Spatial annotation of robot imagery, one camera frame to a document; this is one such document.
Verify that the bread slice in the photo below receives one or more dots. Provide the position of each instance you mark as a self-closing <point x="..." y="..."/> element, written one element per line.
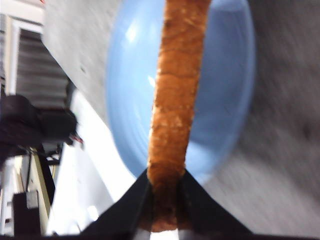
<point x="177" y="78"/>

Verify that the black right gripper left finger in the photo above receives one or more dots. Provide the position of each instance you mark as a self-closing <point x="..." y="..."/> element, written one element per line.
<point x="130" y="216"/>

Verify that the grey table mat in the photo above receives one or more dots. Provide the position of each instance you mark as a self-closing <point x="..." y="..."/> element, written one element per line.
<point x="270" y="180"/>

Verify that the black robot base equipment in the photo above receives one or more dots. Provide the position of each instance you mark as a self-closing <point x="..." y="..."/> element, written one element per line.
<point x="24" y="126"/>

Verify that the blue plate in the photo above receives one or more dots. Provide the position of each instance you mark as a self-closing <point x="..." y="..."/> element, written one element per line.
<point x="225" y="86"/>

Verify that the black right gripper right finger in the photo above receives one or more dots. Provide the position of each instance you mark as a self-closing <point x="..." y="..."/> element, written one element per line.
<point x="199" y="215"/>

